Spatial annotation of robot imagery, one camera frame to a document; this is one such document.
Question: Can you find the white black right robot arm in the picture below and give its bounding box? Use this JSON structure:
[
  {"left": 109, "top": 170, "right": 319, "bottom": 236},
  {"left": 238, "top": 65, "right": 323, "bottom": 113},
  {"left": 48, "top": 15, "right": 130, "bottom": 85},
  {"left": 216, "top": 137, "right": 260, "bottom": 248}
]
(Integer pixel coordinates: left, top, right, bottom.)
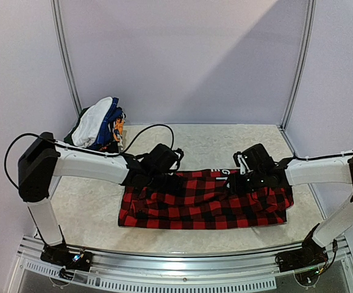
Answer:
[{"left": 227, "top": 143, "right": 353, "bottom": 266}]

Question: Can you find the red black plaid shirt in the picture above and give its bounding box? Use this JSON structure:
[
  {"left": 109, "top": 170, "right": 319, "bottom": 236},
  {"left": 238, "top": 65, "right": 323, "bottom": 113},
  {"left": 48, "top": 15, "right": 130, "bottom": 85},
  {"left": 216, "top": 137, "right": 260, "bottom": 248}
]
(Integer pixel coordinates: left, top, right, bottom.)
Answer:
[{"left": 118, "top": 169, "right": 294, "bottom": 230}]

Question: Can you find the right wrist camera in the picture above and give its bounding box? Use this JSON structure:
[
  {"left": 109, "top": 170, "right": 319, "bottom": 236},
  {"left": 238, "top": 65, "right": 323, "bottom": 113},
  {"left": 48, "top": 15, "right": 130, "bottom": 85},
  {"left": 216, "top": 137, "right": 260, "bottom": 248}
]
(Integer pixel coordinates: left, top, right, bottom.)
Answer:
[{"left": 233, "top": 143, "right": 276, "bottom": 175}]

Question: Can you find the blue patterned garment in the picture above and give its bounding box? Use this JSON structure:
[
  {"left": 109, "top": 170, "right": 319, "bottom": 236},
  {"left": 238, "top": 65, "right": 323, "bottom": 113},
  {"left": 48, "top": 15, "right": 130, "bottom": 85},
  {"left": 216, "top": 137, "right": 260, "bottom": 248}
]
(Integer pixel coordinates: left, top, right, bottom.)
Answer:
[{"left": 87, "top": 97, "right": 126, "bottom": 153}]

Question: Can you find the aluminium front rail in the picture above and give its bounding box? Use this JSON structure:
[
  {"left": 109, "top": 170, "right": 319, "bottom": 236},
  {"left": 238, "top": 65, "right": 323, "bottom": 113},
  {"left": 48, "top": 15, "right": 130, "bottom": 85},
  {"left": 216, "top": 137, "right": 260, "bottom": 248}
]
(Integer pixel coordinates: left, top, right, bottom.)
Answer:
[{"left": 7, "top": 236, "right": 353, "bottom": 292}]

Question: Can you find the dark green garment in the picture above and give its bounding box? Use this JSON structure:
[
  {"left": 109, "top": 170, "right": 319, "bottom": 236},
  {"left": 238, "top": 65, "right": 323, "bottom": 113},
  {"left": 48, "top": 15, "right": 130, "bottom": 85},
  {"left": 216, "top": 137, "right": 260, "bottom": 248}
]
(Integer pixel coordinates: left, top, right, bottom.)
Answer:
[{"left": 63, "top": 107, "right": 88, "bottom": 145}]

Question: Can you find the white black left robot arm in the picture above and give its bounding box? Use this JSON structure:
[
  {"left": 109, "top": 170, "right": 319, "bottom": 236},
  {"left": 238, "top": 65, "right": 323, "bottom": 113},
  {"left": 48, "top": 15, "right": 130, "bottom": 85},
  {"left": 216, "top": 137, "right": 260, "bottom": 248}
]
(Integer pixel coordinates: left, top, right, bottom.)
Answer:
[{"left": 18, "top": 132, "right": 184, "bottom": 265}]

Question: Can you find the white folded garment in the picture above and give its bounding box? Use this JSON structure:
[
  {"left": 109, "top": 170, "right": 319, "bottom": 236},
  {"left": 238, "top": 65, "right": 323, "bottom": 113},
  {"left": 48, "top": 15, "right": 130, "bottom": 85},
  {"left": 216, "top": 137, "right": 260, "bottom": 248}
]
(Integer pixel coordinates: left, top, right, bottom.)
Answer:
[{"left": 71, "top": 96, "right": 113, "bottom": 148}]

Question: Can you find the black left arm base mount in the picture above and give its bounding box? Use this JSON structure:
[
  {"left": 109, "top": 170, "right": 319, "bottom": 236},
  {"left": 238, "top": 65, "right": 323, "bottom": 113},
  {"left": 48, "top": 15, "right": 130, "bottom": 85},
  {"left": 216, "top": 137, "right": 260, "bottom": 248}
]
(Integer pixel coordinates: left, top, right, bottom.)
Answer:
[{"left": 40, "top": 241, "right": 94, "bottom": 281}]

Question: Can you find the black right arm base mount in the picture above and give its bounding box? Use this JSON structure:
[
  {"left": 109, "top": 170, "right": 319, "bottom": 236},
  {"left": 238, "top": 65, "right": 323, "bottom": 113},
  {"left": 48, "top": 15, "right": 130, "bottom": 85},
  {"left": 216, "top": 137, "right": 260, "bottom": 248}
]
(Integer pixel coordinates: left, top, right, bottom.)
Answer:
[{"left": 275, "top": 224, "right": 338, "bottom": 288}]

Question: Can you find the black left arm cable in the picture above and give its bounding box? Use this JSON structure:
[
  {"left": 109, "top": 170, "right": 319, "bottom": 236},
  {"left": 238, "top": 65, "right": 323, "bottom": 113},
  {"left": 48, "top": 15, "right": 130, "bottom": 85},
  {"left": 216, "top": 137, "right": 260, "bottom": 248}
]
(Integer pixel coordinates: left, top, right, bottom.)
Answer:
[{"left": 4, "top": 123, "right": 176, "bottom": 192}]

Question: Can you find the aluminium left corner post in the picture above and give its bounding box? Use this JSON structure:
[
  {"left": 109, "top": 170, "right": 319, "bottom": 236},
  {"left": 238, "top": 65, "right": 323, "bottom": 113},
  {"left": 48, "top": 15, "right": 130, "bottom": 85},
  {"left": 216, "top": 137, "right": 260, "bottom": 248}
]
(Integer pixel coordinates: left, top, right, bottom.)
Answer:
[{"left": 51, "top": 0, "right": 82, "bottom": 116}]

